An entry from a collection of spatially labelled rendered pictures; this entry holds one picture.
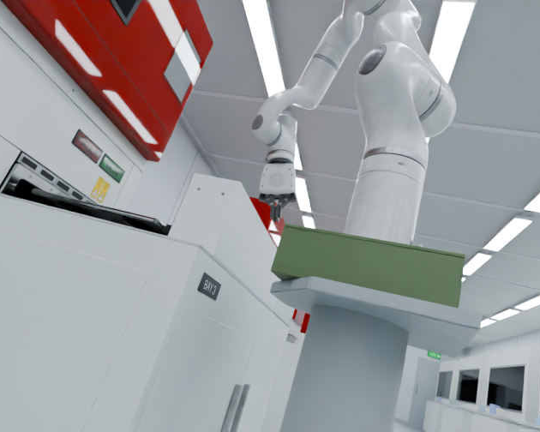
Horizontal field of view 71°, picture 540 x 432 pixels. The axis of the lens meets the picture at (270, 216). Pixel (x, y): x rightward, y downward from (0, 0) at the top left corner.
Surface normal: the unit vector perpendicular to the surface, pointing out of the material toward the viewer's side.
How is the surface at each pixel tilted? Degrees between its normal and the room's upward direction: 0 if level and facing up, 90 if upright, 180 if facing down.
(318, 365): 90
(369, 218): 91
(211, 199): 90
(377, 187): 91
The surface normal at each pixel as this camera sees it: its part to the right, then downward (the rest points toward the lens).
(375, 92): -0.76, 0.22
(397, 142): -0.25, -0.38
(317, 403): -0.50, -0.44
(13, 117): 0.94, 0.21
